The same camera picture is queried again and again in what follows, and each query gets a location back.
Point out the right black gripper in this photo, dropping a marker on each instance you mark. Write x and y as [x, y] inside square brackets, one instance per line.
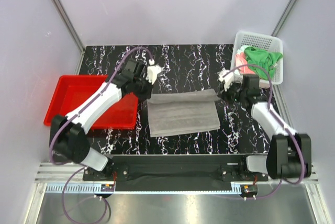
[223, 93]

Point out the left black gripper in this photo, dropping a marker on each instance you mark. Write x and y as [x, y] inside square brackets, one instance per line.
[147, 94]

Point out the green towel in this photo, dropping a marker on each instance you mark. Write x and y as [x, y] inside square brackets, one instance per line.
[262, 58]

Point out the grey towel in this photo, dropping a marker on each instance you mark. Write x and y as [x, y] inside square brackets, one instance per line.
[182, 113]

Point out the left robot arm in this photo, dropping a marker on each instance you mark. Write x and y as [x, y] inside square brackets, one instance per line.
[68, 133]

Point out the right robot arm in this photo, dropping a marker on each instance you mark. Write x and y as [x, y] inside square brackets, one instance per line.
[289, 154]

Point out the pink towel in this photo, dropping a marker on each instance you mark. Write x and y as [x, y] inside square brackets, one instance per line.
[241, 60]

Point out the white towel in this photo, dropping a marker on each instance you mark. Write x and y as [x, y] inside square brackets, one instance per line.
[242, 49]

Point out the white plastic basket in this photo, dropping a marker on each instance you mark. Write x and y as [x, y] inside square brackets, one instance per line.
[264, 42]

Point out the red plastic tray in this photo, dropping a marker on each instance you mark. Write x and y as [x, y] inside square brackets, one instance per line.
[73, 90]

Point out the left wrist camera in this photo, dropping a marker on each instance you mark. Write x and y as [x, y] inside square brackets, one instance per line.
[153, 71]

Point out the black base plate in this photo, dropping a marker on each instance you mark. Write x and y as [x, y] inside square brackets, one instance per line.
[194, 173]

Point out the left aluminium frame post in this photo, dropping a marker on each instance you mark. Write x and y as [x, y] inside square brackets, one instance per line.
[66, 20]

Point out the aluminium frame post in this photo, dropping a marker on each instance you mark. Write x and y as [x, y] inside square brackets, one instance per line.
[283, 18]
[66, 20]

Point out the right aluminium frame post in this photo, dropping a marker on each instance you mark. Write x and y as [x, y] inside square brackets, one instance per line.
[283, 18]

